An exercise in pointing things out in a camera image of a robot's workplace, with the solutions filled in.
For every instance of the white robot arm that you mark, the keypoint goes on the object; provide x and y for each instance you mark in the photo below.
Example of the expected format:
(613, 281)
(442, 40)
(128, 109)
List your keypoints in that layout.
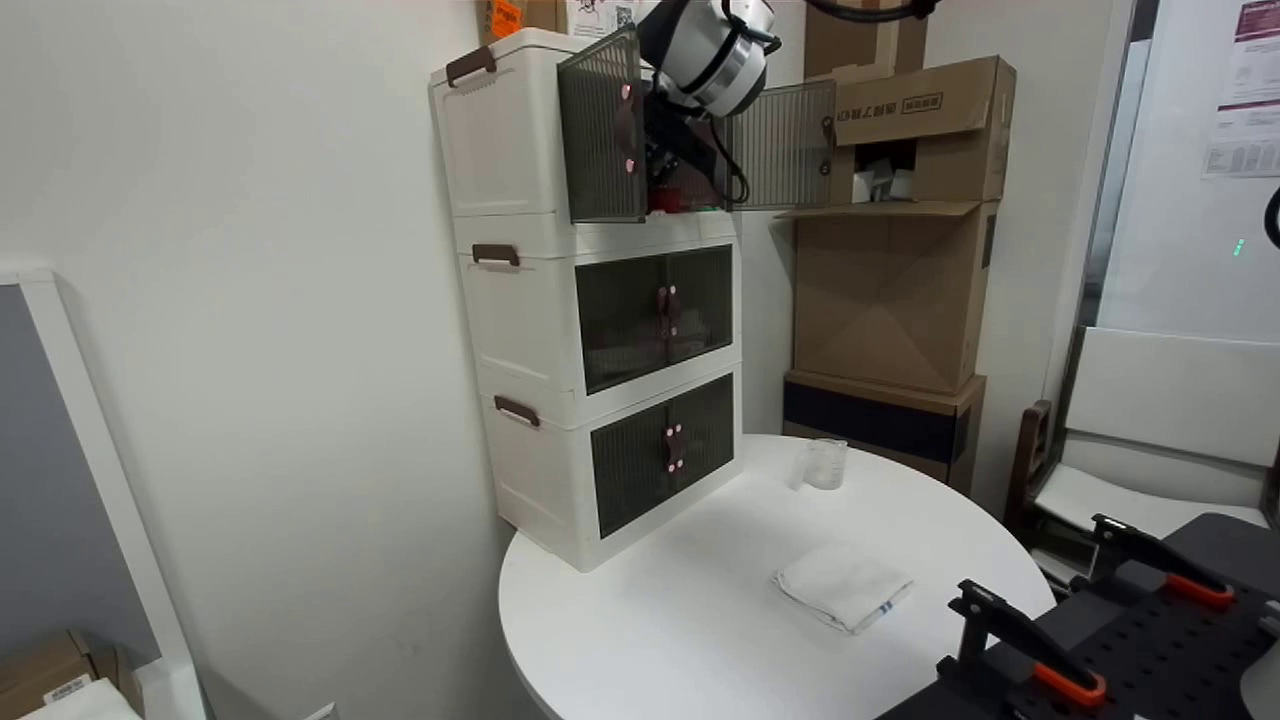
(713, 54)

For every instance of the white three-tier cabinet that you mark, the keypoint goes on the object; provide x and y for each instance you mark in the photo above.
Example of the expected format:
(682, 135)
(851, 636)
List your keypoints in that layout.
(603, 334)

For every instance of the stacked cardboard boxes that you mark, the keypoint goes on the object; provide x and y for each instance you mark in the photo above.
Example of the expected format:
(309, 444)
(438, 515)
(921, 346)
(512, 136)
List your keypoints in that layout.
(895, 267)

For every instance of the white folded cloth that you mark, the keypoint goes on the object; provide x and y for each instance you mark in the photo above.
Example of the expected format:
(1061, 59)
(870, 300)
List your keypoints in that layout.
(843, 587)

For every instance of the orange black clamp left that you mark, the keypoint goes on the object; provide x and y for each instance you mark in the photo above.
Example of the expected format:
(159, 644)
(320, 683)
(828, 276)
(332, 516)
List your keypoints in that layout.
(1048, 669)

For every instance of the orange black clamp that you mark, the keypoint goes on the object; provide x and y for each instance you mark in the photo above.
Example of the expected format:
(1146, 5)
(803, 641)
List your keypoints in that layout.
(1116, 540)
(1048, 669)

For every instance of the orange black clamp right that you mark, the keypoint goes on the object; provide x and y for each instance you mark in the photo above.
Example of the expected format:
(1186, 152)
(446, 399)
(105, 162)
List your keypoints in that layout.
(1116, 540)

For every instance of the white panel right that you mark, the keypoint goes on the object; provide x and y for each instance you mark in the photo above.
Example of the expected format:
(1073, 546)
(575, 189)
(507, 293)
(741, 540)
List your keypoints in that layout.
(1205, 399)

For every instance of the white framed board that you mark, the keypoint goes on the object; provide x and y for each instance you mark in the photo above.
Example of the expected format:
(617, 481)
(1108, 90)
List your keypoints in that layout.
(84, 615)

